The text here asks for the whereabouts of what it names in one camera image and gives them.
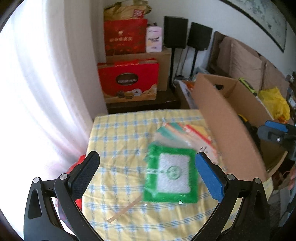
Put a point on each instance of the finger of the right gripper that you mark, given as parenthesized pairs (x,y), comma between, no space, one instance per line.
(273,126)
(276,137)

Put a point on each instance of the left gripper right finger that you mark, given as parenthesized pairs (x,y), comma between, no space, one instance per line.
(221,188)

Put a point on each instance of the brown paper bag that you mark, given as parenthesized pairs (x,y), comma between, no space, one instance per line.
(127,10)

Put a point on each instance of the left black speaker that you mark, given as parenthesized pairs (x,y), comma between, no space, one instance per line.
(175,32)

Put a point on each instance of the person's right hand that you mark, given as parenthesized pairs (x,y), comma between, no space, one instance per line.
(292,178)

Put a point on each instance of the beige sofa cushion right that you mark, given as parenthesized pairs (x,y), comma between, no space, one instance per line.
(272,77)

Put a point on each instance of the framed ink painting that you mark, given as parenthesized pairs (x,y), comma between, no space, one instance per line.
(266,15)

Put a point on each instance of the right black speaker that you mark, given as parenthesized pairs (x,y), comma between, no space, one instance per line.
(199,36)

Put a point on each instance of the black speaker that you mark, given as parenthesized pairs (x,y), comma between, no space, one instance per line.
(199,36)
(175,32)

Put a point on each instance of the wooden spatula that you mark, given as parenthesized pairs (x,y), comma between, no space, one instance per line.
(124,210)

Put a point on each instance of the beige sofa cushion left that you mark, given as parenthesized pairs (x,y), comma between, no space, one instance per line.
(238,60)

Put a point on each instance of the dark wooden side table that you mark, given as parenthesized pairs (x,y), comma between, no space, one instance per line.
(164,100)

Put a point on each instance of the striped colourful packaged towels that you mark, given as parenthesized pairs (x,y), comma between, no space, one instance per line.
(176,135)

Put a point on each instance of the white pink tissue pack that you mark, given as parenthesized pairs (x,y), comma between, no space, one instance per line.
(154,39)

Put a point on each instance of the white curtain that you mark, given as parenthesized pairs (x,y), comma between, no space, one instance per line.
(50,94)

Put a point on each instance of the red collection gift box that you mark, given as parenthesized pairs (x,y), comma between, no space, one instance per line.
(125,81)

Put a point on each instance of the red gift bag upper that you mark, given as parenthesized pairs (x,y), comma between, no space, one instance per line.
(125,36)

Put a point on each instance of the yellow plastic bag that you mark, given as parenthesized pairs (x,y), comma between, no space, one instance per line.
(275,104)

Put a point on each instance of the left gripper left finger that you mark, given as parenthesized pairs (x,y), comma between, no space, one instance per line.
(81,227)

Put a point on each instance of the beige sofa cushion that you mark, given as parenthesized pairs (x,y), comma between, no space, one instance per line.
(238,60)
(272,77)

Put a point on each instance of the green white packaged cloth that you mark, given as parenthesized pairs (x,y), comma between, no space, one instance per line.
(171,175)

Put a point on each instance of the open cardboard box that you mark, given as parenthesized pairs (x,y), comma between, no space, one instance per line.
(222,101)

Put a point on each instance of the red plastic bag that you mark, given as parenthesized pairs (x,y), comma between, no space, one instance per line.
(77,192)

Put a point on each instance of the yellow blue checkered cloth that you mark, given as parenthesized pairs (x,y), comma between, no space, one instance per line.
(121,140)

